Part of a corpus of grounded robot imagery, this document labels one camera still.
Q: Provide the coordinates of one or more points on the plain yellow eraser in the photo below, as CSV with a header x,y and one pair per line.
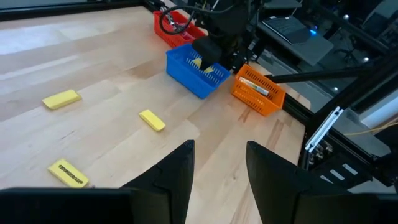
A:
x,y
61,99
152,119

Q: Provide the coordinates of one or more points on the dark laptop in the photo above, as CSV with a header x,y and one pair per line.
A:
x,y
286,29

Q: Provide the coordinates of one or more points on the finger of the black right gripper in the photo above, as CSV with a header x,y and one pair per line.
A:
x,y
206,51
231,53

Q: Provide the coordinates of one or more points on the yellow crayon box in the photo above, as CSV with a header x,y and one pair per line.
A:
x,y
253,86

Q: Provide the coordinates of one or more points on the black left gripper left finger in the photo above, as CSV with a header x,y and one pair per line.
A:
x,y
169,186

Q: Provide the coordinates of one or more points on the blue plastic basket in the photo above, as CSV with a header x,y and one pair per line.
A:
x,y
192,79

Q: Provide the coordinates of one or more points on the yellow eraser with black print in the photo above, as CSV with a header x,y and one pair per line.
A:
x,y
68,172

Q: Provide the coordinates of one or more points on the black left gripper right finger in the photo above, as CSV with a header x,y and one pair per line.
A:
x,y
273,183

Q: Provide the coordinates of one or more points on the silver aluminium bracket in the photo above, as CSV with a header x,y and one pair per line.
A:
x,y
325,129

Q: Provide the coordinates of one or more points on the black desk support beam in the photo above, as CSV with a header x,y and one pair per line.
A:
x,y
311,75

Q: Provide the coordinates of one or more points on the red plastic basket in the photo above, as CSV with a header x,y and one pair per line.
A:
x,y
174,39

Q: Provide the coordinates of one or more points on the orange plastic basket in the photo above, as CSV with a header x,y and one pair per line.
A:
x,y
255,102

